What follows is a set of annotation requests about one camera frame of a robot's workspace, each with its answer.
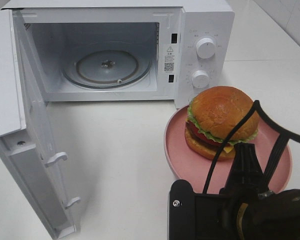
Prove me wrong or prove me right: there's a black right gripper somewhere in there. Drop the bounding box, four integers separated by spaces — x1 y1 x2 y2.
194 143 300 240

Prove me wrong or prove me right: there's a pink round plate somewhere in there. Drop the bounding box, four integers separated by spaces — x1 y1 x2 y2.
164 105 292 193

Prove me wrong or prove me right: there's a burger with lettuce and tomato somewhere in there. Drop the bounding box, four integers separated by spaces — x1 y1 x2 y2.
184 86 254 160

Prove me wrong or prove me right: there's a white microwave door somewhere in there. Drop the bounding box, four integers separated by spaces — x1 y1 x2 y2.
0 9 81 240

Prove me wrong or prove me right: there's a white lower timer knob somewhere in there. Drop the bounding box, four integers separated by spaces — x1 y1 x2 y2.
191 70 210 89

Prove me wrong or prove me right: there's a white upper power knob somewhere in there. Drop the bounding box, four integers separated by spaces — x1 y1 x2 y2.
195 36 217 59

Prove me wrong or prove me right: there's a warning label with QR code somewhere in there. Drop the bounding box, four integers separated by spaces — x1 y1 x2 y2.
163 44 176 73

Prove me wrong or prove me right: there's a glass turntable plate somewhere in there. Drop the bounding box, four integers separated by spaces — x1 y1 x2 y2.
63 49 152 90

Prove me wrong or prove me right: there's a white microwave oven body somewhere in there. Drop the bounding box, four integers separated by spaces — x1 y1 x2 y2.
0 0 235 108

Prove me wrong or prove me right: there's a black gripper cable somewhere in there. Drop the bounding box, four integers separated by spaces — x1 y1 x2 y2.
202 99 300 196

